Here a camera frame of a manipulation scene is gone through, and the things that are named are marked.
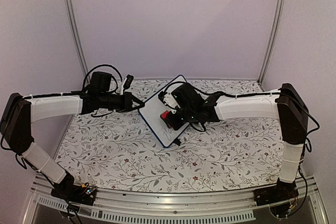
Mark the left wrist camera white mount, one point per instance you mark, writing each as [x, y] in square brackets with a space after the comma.
[125, 84]

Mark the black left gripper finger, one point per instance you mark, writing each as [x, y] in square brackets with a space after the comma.
[130, 109]
[134, 101]

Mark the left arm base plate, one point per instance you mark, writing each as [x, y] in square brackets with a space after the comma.
[82, 194]

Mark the black whiteboard stand foot left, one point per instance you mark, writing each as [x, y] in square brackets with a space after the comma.
[177, 142]

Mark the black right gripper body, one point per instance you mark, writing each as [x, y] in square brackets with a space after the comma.
[187, 113]

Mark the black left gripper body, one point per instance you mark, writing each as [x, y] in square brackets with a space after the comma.
[106, 103]

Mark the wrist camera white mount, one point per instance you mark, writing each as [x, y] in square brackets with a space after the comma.
[169, 101]
[125, 84]

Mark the floral patterned table mat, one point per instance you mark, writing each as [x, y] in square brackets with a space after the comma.
[118, 151]

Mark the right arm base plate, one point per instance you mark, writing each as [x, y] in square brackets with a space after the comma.
[281, 191]

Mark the red whiteboard eraser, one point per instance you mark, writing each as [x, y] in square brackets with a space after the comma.
[165, 116]

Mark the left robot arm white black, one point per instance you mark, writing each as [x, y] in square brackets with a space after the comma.
[29, 122]

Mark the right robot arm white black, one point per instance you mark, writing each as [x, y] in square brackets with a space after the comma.
[283, 105]

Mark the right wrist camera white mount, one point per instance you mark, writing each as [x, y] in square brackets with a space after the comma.
[169, 101]

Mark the blue-framed whiteboard with writing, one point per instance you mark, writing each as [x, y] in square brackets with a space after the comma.
[151, 113]

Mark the aluminium front rail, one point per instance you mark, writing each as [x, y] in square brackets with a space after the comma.
[115, 206]

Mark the left aluminium frame post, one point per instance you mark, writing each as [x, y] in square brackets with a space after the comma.
[76, 37]

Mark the right aluminium frame post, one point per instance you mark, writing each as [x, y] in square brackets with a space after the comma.
[271, 40]

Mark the aluminium frame post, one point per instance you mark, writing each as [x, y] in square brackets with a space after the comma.
[271, 40]
[76, 37]

